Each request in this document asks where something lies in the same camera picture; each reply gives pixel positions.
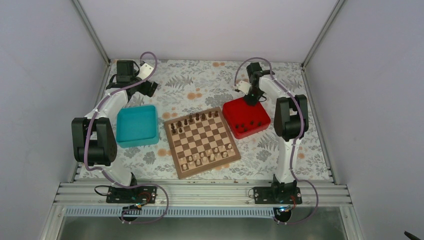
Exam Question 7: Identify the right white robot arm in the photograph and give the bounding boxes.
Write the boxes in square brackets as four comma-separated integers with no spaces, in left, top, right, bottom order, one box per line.
[243,62,309,204]

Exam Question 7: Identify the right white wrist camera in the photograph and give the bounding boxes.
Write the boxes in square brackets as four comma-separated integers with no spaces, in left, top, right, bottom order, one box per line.
[234,80,251,95]

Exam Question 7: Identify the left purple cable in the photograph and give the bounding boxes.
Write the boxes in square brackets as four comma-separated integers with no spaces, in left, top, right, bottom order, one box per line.
[82,50,170,225]

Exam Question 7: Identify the wooden chessboard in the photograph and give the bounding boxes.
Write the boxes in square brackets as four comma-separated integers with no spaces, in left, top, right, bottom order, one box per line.
[164,107,241,179]

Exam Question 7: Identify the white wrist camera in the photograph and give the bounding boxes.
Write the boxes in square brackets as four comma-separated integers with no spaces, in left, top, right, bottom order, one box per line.
[234,80,251,95]
[137,62,155,80]

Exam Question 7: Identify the aluminium front rail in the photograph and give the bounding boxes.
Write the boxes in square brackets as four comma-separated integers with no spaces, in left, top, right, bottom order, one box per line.
[53,179,353,207]

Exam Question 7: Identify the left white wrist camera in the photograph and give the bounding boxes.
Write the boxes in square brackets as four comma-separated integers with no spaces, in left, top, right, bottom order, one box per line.
[137,62,155,80]

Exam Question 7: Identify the blue plastic tray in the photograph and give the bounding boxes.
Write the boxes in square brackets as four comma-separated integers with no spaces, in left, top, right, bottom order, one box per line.
[116,105,159,148]

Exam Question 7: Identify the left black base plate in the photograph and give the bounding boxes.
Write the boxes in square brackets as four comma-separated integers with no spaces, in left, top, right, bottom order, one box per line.
[105,186,157,204]

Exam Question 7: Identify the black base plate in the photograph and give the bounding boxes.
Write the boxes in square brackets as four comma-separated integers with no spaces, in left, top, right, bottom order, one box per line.
[105,186,157,204]
[248,186,303,205]

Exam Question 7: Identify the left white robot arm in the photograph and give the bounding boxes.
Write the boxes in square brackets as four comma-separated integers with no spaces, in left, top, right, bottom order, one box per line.
[71,60,158,203]

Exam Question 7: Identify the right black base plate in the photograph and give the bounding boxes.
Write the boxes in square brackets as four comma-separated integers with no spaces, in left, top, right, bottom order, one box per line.
[248,186,303,205]

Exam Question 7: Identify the floral tablecloth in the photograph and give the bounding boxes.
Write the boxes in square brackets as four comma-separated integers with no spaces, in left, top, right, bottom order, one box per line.
[113,60,329,182]

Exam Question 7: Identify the red plastic tray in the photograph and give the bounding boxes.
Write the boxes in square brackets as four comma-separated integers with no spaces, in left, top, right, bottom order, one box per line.
[222,97,271,140]

